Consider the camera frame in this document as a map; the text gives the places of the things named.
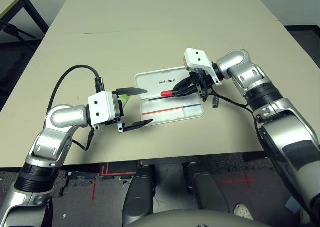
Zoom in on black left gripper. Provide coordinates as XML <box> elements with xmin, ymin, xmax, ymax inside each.
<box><xmin>104</xmin><ymin>87</ymin><xmax>154</xmax><ymax>133</ymax></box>

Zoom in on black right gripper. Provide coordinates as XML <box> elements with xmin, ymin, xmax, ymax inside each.
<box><xmin>172</xmin><ymin>70</ymin><xmax>213</xmax><ymax>102</ymax></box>

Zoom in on green white glue stick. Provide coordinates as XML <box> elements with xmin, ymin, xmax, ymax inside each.
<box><xmin>119</xmin><ymin>94</ymin><xmax>132</xmax><ymax>108</ymax></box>

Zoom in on black marker with red cap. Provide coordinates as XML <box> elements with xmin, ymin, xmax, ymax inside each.
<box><xmin>160</xmin><ymin>85</ymin><xmax>196</xmax><ymax>98</ymax></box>

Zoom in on white plastic pencil case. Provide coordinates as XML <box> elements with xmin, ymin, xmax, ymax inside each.
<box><xmin>134</xmin><ymin>66</ymin><xmax>205</xmax><ymax>127</ymax></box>

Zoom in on dark table underframe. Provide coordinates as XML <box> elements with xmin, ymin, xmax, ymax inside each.
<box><xmin>139</xmin><ymin>151</ymin><xmax>268</xmax><ymax>173</ymax></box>

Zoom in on red floor tape lines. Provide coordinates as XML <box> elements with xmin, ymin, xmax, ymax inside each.
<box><xmin>91</xmin><ymin>163</ymin><xmax>137</xmax><ymax>202</ymax></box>

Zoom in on dark grey robot left leg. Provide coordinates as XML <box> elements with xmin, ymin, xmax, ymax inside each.
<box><xmin>122</xmin><ymin>165</ymin><xmax>156</xmax><ymax>225</ymax></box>

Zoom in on dark grey robot leg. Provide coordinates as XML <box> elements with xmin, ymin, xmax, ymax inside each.
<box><xmin>186</xmin><ymin>161</ymin><xmax>231</xmax><ymax>214</ymax></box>
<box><xmin>122</xmin><ymin>165</ymin><xmax>156</xmax><ymax>225</ymax></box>

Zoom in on dark grey robot right leg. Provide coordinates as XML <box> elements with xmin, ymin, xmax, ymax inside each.
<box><xmin>186</xmin><ymin>161</ymin><xmax>231</xmax><ymax>214</ymax></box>

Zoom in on red floor tape cross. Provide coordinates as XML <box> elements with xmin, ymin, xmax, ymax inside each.
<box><xmin>221</xmin><ymin>170</ymin><xmax>257</xmax><ymax>188</ymax></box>

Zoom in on beige robot torso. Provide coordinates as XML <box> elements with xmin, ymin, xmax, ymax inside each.
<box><xmin>127</xmin><ymin>209</ymin><xmax>271</xmax><ymax>227</ymax></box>

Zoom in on white bystander shoe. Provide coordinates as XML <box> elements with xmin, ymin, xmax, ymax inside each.
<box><xmin>234</xmin><ymin>203</ymin><xmax>255</xmax><ymax>222</ymax></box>

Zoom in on black tripod stand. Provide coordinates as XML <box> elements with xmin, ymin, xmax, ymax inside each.
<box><xmin>0</xmin><ymin>20</ymin><xmax>36</xmax><ymax>53</ymax></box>

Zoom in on light blue floor sheet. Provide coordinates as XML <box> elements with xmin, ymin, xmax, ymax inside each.
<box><xmin>285</xmin><ymin>196</ymin><xmax>302</xmax><ymax>214</ymax></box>

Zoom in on black framed side table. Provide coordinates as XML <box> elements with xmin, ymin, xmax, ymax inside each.
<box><xmin>0</xmin><ymin>0</ymin><xmax>50</xmax><ymax>35</ymax></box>

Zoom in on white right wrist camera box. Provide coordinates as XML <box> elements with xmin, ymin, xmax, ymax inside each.
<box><xmin>184</xmin><ymin>48</ymin><xmax>222</xmax><ymax>87</ymax></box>

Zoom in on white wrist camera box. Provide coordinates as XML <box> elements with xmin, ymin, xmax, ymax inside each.
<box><xmin>184</xmin><ymin>48</ymin><xmax>222</xmax><ymax>87</ymax></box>
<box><xmin>87</xmin><ymin>91</ymin><xmax>118</xmax><ymax>132</ymax></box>

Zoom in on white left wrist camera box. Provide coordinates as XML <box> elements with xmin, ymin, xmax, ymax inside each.
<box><xmin>87</xmin><ymin>91</ymin><xmax>118</xmax><ymax>132</ymax></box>

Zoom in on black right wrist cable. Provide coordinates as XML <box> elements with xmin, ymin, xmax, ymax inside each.
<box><xmin>201</xmin><ymin>85</ymin><xmax>312</xmax><ymax>213</ymax></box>

